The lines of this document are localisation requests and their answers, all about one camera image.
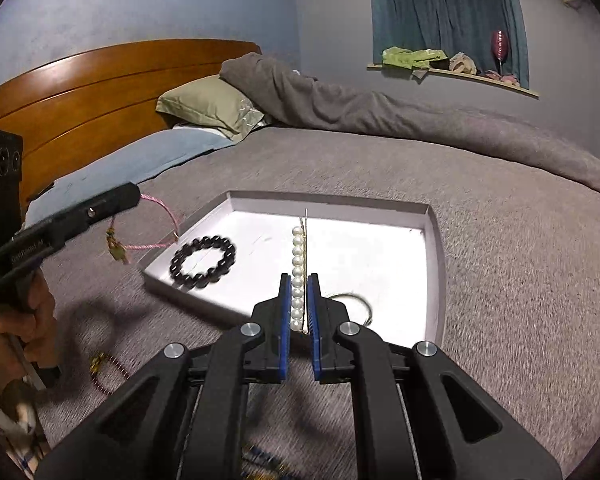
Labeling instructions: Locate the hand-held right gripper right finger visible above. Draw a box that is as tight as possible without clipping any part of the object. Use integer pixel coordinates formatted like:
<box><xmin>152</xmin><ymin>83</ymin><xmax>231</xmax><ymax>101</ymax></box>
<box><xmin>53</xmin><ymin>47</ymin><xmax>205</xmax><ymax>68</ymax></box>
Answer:
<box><xmin>306</xmin><ymin>272</ymin><xmax>563</xmax><ymax>480</ymax></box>

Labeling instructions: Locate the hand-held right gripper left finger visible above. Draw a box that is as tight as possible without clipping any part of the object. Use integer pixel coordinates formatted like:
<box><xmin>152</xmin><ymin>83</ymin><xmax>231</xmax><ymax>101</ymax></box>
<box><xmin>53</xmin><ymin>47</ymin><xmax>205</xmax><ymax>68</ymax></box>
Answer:
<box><xmin>34</xmin><ymin>272</ymin><xmax>293</xmax><ymax>480</ymax></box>

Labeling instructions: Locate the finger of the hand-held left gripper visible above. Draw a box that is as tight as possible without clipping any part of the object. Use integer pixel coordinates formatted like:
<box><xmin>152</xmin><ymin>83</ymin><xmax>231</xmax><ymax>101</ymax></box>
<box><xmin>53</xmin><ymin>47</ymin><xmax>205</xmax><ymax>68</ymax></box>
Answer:
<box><xmin>45</xmin><ymin>182</ymin><xmax>142</xmax><ymax>252</ymax></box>

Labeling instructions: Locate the pink cord bracelet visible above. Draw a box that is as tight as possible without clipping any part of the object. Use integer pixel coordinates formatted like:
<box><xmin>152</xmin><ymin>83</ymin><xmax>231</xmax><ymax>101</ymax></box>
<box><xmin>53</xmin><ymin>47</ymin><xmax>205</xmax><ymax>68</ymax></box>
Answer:
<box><xmin>105</xmin><ymin>193</ymin><xmax>183</xmax><ymax>265</ymax></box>

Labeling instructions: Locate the white pearl necklace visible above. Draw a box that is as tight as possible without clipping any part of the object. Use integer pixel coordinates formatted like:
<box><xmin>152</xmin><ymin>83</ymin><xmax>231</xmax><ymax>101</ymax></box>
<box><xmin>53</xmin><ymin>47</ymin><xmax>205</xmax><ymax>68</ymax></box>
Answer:
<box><xmin>290</xmin><ymin>208</ymin><xmax>313</xmax><ymax>335</ymax></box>

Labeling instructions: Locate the white shallow tray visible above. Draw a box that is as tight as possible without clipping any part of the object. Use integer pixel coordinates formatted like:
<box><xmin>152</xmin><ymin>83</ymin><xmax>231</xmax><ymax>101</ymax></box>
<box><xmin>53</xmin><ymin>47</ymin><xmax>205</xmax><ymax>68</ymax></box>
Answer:
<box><xmin>142</xmin><ymin>190</ymin><xmax>448</xmax><ymax>356</ymax></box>

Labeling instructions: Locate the blue bead necklace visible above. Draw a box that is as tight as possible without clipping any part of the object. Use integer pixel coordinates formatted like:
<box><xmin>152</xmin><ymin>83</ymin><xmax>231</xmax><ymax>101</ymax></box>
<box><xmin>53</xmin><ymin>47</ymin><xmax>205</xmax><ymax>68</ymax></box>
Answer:
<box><xmin>240</xmin><ymin>441</ymin><xmax>303</xmax><ymax>480</ymax></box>

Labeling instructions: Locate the dark red bead bracelet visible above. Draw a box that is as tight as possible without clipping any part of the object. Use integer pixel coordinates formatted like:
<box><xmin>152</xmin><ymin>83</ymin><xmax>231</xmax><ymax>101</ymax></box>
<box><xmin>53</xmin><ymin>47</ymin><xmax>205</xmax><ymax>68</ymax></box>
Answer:
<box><xmin>89</xmin><ymin>351</ymin><xmax>134</xmax><ymax>397</ymax></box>

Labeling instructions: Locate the person's left forearm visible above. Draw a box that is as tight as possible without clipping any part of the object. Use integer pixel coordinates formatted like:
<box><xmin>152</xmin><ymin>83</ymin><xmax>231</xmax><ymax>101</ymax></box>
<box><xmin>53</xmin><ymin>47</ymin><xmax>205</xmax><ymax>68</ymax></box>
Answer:
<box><xmin>0</xmin><ymin>365</ymin><xmax>48</xmax><ymax>476</ymax></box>

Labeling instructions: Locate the person's left hand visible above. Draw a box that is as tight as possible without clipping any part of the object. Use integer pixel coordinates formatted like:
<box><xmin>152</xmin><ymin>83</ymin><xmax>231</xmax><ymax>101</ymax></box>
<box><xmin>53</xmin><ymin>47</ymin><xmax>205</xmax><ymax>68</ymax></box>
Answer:
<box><xmin>0</xmin><ymin>272</ymin><xmax>58</xmax><ymax>396</ymax></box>

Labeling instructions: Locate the gold bangle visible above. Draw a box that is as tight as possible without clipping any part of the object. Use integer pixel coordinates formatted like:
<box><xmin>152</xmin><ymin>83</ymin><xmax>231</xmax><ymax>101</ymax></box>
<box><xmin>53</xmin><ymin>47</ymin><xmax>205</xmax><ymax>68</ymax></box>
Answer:
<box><xmin>330</xmin><ymin>293</ymin><xmax>374</xmax><ymax>327</ymax></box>

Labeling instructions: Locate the blue pillow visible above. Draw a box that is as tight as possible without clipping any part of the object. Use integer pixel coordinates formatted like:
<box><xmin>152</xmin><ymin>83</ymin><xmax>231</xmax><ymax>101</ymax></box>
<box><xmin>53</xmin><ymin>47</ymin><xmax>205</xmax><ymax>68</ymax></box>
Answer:
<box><xmin>24</xmin><ymin>126</ymin><xmax>237</xmax><ymax>227</ymax></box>

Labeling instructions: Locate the wooden headboard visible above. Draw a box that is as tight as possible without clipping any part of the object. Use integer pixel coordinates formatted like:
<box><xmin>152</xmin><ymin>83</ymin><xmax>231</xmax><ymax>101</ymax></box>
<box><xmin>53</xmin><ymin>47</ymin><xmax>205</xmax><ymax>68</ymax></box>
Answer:
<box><xmin>0</xmin><ymin>39</ymin><xmax>262</xmax><ymax>207</ymax></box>

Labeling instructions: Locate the green pillow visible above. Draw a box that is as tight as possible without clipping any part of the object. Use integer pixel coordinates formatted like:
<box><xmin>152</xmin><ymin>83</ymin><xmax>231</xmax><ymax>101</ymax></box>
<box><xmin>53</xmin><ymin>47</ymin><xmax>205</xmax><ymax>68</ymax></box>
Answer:
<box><xmin>156</xmin><ymin>74</ymin><xmax>272</xmax><ymax>142</ymax></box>

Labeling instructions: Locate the grey bed cover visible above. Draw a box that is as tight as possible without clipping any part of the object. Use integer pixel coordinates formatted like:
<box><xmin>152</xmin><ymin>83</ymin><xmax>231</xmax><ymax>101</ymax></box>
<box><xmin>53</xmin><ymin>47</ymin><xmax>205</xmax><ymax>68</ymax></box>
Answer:
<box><xmin>24</xmin><ymin>125</ymin><xmax>600</xmax><ymax>480</ymax></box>

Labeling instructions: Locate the rolled grey duvet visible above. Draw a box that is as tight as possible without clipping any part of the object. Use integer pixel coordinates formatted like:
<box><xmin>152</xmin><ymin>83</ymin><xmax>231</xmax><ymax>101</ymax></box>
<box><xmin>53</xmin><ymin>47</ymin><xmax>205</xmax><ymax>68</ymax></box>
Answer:
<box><xmin>219</xmin><ymin>52</ymin><xmax>600</xmax><ymax>202</ymax></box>

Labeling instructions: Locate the green cloth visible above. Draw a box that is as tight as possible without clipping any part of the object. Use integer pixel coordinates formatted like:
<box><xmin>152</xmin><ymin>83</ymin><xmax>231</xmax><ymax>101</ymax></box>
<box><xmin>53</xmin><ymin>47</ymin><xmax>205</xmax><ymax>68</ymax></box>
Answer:
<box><xmin>382</xmin><ymin>46</ymin><xmax>449</xmax><ymax>72</ymax></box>

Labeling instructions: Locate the wooden windowsill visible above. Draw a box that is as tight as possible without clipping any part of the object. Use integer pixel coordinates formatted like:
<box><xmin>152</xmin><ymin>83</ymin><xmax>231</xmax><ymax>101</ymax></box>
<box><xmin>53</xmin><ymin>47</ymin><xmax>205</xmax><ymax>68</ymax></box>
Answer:
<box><xmin>366</xmin><ymin>62</ymin><xmax>540</xmax><ymax>100</ymax></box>

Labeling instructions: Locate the beige crumpled cloth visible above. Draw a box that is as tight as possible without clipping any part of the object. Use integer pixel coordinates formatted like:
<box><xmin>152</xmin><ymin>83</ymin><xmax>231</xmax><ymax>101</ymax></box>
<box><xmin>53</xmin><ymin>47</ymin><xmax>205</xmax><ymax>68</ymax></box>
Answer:
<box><xmin>449</xmin><ymin>52</ymin><xmax>479</xmax><ymax>75</ymax></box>

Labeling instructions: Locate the pink stemmed glass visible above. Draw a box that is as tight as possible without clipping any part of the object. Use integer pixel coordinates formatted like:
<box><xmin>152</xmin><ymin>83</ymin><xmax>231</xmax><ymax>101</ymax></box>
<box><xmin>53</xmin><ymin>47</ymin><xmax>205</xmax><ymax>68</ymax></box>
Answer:
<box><xmin>490</xmin><ymin>29</ymin><xmax>510</xmax><ymax>77</ymax></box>

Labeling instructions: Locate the blue curtain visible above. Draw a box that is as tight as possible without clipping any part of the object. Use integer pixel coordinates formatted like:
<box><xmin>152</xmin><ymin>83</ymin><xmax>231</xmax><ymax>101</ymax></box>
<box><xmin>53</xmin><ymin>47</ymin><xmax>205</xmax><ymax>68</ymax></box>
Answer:
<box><xmin>367</xmin><ymin>0</ymin><xmax>530</xmax><ymax>92</ymax></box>

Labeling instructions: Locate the black bead bracelet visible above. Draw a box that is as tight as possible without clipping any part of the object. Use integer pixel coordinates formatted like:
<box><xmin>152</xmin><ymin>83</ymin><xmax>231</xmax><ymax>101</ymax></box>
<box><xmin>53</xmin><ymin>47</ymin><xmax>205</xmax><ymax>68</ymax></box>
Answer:
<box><xmin>169</xmin><ymin>235</ymin><xmax>238</xmax><ymax>292</ymax></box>

